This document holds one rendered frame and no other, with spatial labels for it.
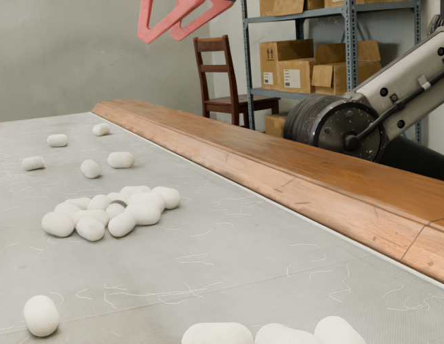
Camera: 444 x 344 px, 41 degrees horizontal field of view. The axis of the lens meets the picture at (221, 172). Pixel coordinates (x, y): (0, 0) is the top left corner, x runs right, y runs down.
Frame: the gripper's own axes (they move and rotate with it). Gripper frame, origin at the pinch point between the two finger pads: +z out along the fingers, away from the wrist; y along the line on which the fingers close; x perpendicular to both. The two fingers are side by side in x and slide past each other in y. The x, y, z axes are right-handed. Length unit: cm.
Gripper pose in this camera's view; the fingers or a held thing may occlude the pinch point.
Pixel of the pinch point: (163, 33)
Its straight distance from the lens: 68.1
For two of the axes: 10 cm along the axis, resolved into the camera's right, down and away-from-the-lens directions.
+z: -5.5, 7.6, 3.5
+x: -7.9, -6.1, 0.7
